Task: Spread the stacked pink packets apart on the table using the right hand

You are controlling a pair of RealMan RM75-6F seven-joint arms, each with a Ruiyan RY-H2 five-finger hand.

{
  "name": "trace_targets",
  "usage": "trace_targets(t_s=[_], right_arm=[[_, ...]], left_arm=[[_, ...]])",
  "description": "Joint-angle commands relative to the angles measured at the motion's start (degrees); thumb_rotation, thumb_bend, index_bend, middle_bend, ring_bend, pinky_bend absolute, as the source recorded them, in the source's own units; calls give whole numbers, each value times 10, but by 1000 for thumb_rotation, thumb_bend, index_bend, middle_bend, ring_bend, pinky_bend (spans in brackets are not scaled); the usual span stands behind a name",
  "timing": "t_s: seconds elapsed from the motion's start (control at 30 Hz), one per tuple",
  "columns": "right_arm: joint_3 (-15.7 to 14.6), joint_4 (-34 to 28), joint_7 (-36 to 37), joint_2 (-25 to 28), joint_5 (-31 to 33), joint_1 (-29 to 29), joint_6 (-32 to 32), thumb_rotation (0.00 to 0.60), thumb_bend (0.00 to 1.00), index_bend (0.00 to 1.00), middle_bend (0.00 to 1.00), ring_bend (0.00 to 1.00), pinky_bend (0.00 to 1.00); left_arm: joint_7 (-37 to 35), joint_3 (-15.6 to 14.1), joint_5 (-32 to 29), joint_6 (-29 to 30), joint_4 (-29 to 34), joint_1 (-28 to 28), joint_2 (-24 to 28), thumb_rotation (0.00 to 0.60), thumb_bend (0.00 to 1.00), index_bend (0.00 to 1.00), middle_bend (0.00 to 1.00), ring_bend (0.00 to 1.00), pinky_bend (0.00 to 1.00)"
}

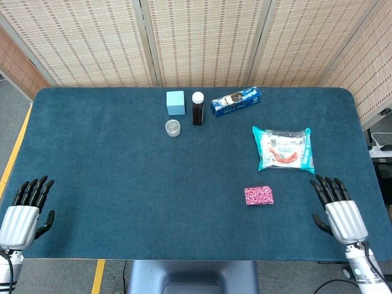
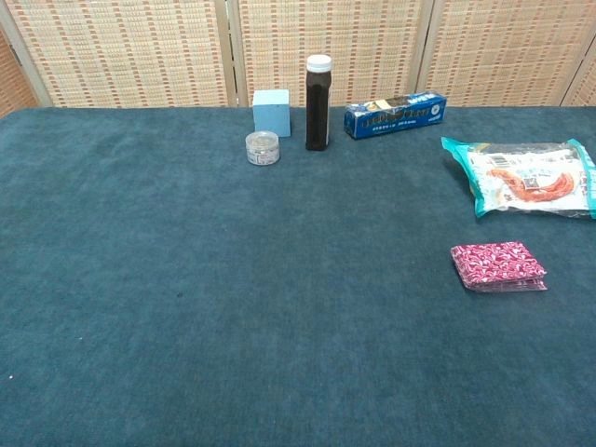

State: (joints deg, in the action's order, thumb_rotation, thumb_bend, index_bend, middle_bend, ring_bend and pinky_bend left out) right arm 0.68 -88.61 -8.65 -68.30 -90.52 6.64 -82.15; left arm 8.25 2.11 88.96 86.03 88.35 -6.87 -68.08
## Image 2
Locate long blue cardboard box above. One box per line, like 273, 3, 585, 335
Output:
344, 91, 449, 141

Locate teal and white snack bag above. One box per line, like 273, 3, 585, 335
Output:
440, 136, 596, 220

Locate small clear round jar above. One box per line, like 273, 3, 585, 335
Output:
245, 131, 282, 166

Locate pink patterned packet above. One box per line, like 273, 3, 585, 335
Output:
449, 240, 549, 293

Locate dark bottle with white cap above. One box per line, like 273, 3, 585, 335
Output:
305, 54, 333, 152

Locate light blue cube block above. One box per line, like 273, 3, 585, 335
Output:
252, 89, 292, 139

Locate orange woven screen panel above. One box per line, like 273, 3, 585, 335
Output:
0, 27, 41, 120

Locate beige woven screen panel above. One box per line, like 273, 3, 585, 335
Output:
561, 55, 596, 107
416, 0, 596, 107
227, 0, 437, 108
0, 0, 238, 109

